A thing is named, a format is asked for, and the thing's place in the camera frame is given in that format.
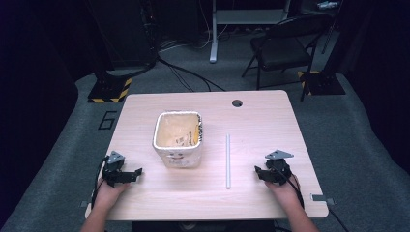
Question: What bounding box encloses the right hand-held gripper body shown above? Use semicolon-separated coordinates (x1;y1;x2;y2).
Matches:
264;149;294;186

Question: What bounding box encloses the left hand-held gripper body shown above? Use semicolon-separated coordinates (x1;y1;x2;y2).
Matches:
102;150;131;186

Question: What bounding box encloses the person's left hand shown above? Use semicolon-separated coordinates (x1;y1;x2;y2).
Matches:
94;181;132;212

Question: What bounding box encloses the white plastic straw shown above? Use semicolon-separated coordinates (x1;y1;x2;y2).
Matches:
225;133;232;190

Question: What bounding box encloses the white bin with bag liner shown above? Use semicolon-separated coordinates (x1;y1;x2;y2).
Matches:
152;110;204;169

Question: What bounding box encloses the black stand base striped edge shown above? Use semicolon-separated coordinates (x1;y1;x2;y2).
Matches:
297;70;346;97
87;76;133;104

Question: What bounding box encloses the black folding chair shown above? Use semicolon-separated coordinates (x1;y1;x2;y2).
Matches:
241;14;334;102

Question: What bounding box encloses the dark equipment cabinet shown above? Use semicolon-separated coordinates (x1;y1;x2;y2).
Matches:
86;0;158;70

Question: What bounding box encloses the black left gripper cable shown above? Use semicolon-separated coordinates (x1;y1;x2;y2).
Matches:
90;156;110;210

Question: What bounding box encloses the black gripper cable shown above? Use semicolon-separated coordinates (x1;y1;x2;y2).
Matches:
90;156;110;210
276;163;350;232

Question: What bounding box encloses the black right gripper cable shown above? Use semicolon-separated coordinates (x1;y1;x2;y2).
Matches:
276;163;350;232

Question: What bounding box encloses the black floor cable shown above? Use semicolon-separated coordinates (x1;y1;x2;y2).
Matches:
156;54;226;93

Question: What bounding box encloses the white desk frame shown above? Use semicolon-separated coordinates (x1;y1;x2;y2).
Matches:
209;0;292;64

